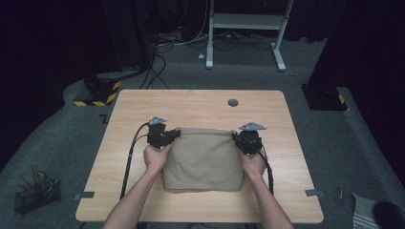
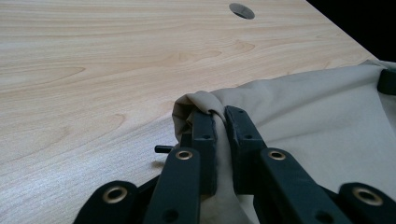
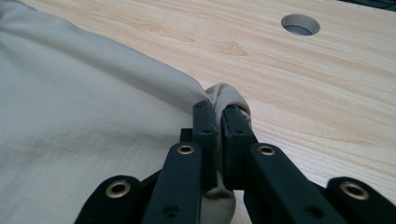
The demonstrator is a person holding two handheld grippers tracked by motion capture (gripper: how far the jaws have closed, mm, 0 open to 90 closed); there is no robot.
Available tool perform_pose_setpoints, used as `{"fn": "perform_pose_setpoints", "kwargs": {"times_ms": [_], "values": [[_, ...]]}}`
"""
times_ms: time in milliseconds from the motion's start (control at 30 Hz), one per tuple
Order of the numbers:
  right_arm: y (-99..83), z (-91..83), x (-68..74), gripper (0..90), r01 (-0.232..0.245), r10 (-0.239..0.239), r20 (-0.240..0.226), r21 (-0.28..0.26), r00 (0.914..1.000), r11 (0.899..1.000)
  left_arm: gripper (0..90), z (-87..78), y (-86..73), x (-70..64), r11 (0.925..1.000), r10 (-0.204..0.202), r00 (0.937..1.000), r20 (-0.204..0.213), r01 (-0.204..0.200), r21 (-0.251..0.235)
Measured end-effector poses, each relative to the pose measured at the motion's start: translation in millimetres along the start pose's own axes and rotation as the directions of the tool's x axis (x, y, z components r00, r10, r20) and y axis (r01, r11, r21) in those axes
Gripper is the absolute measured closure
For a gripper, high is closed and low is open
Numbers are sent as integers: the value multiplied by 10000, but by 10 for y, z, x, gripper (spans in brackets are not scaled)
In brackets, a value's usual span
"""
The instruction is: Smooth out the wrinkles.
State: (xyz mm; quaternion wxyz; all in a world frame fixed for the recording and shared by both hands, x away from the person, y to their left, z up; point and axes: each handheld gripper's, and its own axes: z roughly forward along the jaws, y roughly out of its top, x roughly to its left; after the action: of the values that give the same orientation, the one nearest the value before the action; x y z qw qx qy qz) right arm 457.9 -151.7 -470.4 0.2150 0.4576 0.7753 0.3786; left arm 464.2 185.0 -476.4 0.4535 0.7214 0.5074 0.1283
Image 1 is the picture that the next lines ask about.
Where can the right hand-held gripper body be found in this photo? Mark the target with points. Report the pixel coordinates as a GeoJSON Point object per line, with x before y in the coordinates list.
{"type": "Point", "coordinates": [250, 141]}

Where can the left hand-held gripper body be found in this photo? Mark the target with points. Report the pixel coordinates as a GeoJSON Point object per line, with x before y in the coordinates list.
{"type": "Point", "coordinates": [157, 136]}

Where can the beige shorts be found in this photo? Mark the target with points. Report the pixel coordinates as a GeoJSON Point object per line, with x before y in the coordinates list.
{"type": "Point", "coordinates": [203, 159]}

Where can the person's left hand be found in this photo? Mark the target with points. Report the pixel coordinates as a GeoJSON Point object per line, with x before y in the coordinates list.
{"type": "Point", "coordinates": [156, 159]}

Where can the person's right hand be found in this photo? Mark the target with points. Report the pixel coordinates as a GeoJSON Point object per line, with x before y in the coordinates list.
{"type": "Point", "coordinates": [254, 165]}

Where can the black yellow striped stand base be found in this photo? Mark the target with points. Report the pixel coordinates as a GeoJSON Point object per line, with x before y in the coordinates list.
{"type": "Point", "coordinates": [102, 95]}

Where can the grey tape strip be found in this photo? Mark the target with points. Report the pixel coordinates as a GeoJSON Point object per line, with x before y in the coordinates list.
{"type": "Point", "coordinates": [313, 192]}
{"type": "Point", "coordinates": [85, 195]}

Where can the white plug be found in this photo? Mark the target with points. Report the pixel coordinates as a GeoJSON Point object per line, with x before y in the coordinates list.
{"type": "Point", "coordinates": [201, 56]}

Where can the wooden sticks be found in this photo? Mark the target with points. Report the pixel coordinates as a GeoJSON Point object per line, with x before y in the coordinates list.
{"type": "Point", "coordinates": [34, 176]}

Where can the grey striped cloth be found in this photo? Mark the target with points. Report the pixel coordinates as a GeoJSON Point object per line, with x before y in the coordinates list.
{"type": "Point", "coordinates": [364, 213]}

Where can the black shoe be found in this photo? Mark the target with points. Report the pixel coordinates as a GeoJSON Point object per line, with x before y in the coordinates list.
{"type": "Point", "coordinates": [390, 216]}

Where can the white metal desk frame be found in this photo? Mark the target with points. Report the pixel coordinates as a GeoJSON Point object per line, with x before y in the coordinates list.
{"type": "Point", "coordinates": [246, 21]}

